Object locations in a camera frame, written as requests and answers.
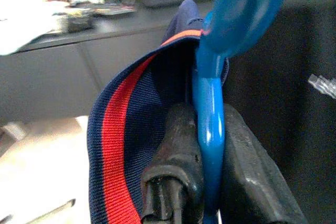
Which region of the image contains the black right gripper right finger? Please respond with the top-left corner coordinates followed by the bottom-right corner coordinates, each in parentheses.
top-left (219, 103), bottom-right (308, 224)

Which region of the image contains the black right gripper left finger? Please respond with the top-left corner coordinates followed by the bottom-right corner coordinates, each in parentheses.
top-left (141, 102), bottom-right (205, 224)

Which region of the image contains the blue plastic hanger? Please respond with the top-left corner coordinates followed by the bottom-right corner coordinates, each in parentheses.
top-left (191, 0), bottom-right (299, 224)

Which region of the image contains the navy shirt red stripe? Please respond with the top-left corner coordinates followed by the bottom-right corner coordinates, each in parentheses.
top-left (87, 0), bottom-right (229, 224)

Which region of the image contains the black television console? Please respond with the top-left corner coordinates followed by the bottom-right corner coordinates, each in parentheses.
top-left (0, 0), bottom-right (200, 126)

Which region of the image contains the clear cable plug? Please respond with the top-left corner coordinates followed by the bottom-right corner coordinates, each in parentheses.
top-left (307, 73), bottom-right (336, 96)

